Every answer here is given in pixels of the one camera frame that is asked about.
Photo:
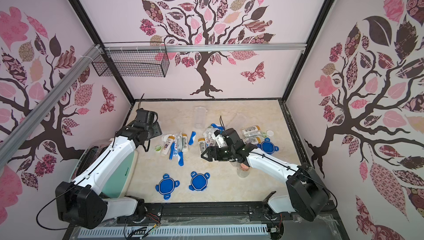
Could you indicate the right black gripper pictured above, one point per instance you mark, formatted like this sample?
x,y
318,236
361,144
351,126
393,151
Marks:
x,y
216,152

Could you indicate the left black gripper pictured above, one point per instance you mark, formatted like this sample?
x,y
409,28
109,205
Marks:
x,y
157,130

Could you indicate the clear plastic toiletry bag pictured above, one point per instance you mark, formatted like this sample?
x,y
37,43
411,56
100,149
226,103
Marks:
x,y
209,136

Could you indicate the blue lid toiletry container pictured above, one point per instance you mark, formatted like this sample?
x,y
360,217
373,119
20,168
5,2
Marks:
x,y
238,122
200,117

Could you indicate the detached blue container lid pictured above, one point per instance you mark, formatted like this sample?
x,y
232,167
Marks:
x,y
268,147

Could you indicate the small white round cap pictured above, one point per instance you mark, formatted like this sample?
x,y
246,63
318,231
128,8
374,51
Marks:
x,y
269,133

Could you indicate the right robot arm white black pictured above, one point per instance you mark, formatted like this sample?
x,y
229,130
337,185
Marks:
x,y
307,194

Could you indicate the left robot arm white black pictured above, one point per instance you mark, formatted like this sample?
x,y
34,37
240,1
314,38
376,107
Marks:
x,y
79,202

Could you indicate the small corked glass jar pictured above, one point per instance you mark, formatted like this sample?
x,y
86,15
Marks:
x,y
243,171

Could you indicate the mint green silver toaster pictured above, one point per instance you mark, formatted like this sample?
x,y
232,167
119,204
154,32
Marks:
x,y
118,183

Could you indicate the black wire basket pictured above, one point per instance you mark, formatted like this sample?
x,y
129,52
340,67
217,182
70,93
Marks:
x,y
133,59

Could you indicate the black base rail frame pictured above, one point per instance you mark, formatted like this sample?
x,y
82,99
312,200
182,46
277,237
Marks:
x,y
282,226

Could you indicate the back aluminium rail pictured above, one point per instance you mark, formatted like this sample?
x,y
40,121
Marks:
x,y
210,48

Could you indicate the aluminium rail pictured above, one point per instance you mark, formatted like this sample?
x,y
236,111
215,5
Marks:
x,y
210,48
14,141

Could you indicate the white slotted cable duct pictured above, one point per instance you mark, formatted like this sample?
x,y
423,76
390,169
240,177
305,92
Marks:
x,y
172,232

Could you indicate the left aluminium rail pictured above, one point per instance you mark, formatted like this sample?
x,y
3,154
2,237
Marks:
x,y
14,141

